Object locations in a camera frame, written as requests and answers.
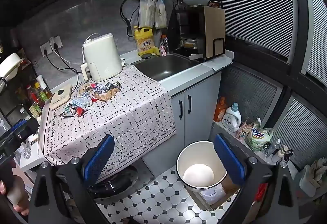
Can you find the white round bucket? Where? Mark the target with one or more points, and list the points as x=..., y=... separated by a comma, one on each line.
x=199, y=160

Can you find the red wrapper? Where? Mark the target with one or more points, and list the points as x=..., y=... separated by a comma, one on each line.
x=81, y=111

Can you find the printed white tablecloth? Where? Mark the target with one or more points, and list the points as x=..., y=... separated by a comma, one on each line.
x=127, y=116

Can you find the person's left hand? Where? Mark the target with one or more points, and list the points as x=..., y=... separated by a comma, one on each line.
x=21, y=210

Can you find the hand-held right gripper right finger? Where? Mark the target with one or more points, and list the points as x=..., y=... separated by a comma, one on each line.
x=230, y=160

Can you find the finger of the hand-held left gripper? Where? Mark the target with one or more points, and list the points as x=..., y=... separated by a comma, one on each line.
x=24, y=128

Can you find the green bottle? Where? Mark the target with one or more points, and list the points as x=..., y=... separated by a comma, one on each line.
x=44, y=92

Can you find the wooden cutting board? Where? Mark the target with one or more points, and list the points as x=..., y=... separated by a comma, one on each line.
x=214, y=32

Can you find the grey kitchen cabinet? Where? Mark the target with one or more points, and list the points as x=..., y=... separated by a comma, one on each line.
x=199, y=101

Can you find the red cloth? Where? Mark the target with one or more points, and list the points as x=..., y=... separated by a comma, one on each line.
x=261, y=192

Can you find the white power strip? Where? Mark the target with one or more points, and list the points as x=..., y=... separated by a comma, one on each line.
x=85, y=70

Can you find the white air fryer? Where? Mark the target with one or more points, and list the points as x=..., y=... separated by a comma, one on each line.
x=102, y=58

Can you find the grey wall outlet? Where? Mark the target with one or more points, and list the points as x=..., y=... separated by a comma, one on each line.
x=57, y=41
x=46, y=49

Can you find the steel faucet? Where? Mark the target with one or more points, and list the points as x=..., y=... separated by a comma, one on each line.
x=165, y=46

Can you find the black dish rack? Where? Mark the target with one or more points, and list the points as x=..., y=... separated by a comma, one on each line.
x=190, y=19

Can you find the large grey window blind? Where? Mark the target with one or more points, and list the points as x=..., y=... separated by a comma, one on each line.
x=250, y=4

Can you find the small wooden board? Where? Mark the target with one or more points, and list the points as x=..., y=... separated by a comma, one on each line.
x=60, y=96

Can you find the orange bottle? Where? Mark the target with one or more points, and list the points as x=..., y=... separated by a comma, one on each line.
x=219, y=110

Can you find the beige crumpled wrapper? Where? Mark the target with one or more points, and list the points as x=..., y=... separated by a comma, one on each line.
x=85, y=89

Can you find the white bowl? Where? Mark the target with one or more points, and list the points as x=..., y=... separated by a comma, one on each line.
x=10, y=65

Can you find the white storage tub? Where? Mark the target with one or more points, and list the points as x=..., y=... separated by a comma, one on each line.
x=309, y=179

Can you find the hanging clear plastic bag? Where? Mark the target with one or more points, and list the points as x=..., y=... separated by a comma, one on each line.
x=147, y=11
x=161, y=13

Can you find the white plastic bag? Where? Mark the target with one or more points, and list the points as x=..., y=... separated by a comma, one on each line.
x=213, y=194

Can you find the cardboard box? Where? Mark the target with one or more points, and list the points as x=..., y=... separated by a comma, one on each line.
x=203, y=201

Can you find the white drying mat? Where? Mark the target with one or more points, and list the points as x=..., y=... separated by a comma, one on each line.
x=222, y=61

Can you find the black round appliance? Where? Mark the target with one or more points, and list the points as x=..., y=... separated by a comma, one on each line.
x=112, y=184

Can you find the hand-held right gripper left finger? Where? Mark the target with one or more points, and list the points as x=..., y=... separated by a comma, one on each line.
x=99, y=157

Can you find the white laundry detergent bottle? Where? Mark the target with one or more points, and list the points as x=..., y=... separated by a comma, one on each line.
x=233, y=118

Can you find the black shelf rack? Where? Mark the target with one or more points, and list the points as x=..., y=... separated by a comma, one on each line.
x=23, y=78

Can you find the blue white carton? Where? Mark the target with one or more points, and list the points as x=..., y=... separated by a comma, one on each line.
x=82, y=102

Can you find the patterned snack packet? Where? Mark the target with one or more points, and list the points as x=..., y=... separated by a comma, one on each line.
x=242, y=130

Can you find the white cap bottle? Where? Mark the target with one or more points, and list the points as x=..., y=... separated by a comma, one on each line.
x=279, y=154

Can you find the green refill pouch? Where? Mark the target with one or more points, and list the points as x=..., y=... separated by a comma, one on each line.
x=260, y=136

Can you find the yellow detergent bottle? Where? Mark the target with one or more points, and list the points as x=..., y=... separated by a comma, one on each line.
x=144, y=41

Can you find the steel sink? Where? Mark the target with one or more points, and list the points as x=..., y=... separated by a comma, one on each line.
x=166, y=67

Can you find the silver foil wrapper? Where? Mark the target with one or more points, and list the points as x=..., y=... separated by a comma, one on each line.
x=68, y=110

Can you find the clear glass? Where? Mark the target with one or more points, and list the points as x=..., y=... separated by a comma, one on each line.
x=26, y=152

